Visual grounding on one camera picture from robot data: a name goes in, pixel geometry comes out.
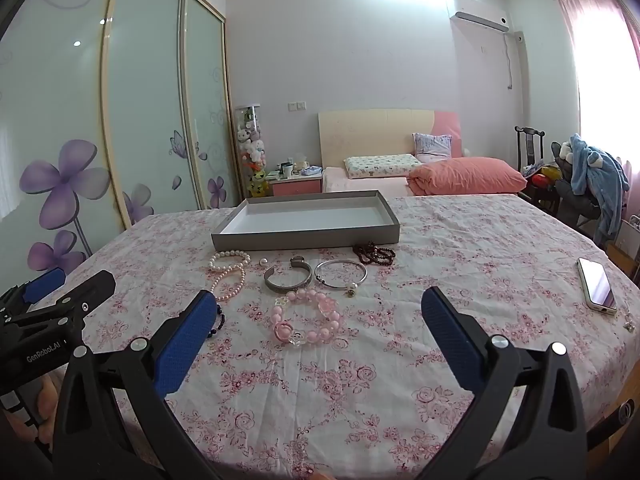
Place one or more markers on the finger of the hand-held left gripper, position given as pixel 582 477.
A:
pixel 95 285
pixel 45 280

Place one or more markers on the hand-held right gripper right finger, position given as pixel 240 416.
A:
pixel 450 340

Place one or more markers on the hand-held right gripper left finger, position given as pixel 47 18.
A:
pixel 185 340

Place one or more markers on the thin silver bangle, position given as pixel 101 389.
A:
pixel 352 290

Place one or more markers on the grey shallow cardboard box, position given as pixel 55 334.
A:
pixel 310 240

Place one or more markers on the person's left hand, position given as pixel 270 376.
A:
pixel 52 400

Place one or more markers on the pink floral cloth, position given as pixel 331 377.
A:
pixel 350 400

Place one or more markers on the smartphone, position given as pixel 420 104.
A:
pixel 596 285

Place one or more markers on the folded pink quilt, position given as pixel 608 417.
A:
pixel 465 175

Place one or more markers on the small phone charm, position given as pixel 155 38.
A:
pixel 627 324

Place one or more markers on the patterned white pillow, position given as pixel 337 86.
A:
pixel 380 165

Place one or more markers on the pink white nightstand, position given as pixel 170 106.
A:
pixel 295 186

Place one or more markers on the red yellow toy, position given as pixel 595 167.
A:
pixel 545 176

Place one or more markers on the purple cushion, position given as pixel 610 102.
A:
pixel 432 146

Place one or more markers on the clear tube of plush toys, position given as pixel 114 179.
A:
pixel 250 145

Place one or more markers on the flower-print sliding door wardrobe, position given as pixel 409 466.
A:
pixel 145 85

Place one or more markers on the dark wooden chair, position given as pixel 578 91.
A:
pixel 529 145

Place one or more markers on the blue cloth pack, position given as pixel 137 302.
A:
pixel 311 170

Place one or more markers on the bed with cream headboard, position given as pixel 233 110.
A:
pixel 370 135

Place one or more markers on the white plush toy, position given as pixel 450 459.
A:
pixel 566 150

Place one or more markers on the blue plush garment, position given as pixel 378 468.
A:
pixel 600 175

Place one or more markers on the white air conditioner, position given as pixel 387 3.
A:
pixel 480 10

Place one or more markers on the pink curtain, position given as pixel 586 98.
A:
pixel 567 15

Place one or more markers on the white wall switch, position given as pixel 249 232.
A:
pixel 297 106

